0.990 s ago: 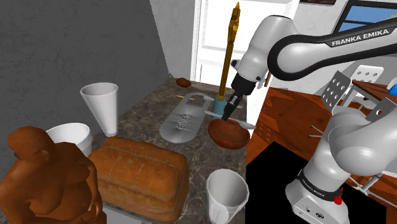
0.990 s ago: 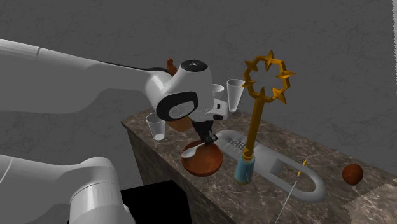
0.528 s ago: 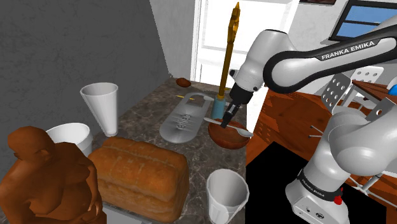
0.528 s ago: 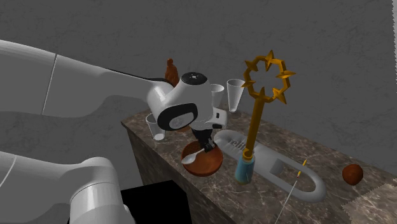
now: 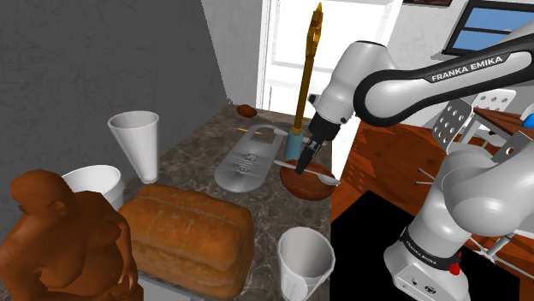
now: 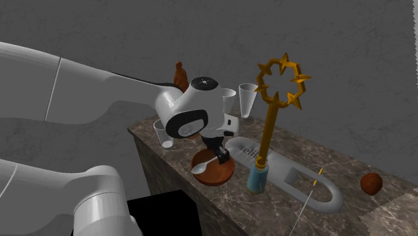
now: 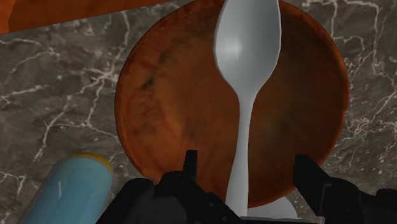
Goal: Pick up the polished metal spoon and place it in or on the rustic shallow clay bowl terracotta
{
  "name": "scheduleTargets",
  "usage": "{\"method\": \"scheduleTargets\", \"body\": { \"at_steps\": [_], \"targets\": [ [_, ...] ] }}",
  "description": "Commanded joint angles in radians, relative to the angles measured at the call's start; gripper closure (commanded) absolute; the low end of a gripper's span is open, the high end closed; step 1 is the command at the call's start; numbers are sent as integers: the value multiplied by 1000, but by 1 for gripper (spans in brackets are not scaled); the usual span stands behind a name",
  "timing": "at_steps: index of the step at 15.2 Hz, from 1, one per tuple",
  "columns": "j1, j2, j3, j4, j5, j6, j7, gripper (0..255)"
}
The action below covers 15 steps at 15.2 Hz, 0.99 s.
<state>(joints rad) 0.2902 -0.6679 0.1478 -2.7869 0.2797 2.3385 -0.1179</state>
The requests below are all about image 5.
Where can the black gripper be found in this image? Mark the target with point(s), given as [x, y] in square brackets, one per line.
[322, 129]

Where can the grey spoon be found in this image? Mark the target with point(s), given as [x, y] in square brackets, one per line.
[325, 178]

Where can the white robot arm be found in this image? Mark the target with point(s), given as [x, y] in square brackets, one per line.
[467, 183]

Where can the brown wooden bowl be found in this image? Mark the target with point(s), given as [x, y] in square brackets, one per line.
[306, 185]

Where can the yellow pencil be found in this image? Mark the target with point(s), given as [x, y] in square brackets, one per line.
[249, 131]

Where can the small brown oval object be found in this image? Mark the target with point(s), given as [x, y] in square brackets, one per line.
[246, 110]

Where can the golden brush with blue base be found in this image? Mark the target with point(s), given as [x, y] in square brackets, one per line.
[307, 75]

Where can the white tapered cup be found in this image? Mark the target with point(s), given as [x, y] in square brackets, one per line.
[302, 266]

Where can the black robot stand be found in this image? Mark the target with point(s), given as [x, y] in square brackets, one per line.
[367, 246]

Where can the white door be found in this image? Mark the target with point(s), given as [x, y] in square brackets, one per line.
[333, 41]

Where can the brown bread loaf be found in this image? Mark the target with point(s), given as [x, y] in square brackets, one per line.
[190, 239]

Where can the grey perforated metal chair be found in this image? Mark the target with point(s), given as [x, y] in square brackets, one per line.
[452, 123]
[494, 102]

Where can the tall white conical cup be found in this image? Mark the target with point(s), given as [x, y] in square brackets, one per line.
[137, 141]

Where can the brown wooden table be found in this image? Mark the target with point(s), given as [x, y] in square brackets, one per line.
[502, 121]

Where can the white round cup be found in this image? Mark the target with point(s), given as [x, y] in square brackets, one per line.
[98, 183]

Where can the dark framed window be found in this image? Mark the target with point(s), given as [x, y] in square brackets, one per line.
[486, 29]

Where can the blue round object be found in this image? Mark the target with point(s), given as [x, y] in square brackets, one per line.
[528, 119]

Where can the brown human figure statue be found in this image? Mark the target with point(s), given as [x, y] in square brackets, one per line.
[62, 246]

